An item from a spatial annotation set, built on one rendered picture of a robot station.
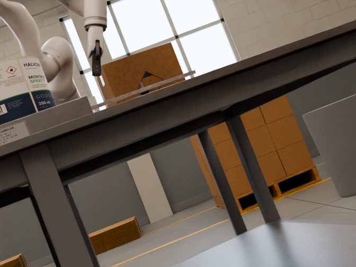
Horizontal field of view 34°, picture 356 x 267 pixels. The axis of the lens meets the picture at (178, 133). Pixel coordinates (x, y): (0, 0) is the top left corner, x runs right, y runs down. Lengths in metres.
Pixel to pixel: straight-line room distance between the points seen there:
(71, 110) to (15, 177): 0.19
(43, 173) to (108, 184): 6.12
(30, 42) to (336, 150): 2.26
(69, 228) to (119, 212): 6.12
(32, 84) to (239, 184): 3.92
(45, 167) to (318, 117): 2.90
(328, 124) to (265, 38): 3.90
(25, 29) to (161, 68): 0.57
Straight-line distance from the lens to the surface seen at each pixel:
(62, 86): 2.54
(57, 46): 2.49
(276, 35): 7.73
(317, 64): 1.42
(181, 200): 7.34
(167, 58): 2.34
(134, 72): 2.30
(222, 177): 3.11
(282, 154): 5.23
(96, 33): 2.09
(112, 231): 6.24
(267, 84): 1.36
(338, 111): 3.89
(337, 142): 3.92
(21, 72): 1.36
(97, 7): 2.12
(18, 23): 2.40
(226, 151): 5.13
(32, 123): 1.26
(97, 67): 2.09
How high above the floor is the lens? 0.69
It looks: 2 degrees up
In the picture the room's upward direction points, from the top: 21 degrees counter-clockwise
